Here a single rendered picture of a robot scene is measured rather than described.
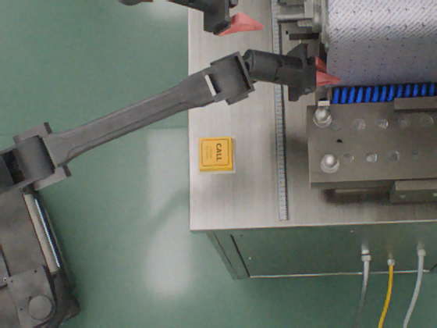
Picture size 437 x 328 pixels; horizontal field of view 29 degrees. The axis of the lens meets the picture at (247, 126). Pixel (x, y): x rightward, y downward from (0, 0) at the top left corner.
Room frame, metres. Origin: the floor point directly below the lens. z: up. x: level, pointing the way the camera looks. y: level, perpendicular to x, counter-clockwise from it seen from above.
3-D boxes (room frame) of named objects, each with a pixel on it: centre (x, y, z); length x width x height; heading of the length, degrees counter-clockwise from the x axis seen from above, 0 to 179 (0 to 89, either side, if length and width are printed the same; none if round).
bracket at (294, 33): (0.68, -0.14, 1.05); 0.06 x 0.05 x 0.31; 81
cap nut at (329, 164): (0.41, -0.14, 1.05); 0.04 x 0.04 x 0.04
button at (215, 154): (0.51, 0.08, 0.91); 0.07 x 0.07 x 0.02; 81
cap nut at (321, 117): (0.51, -0.15, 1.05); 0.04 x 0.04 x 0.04
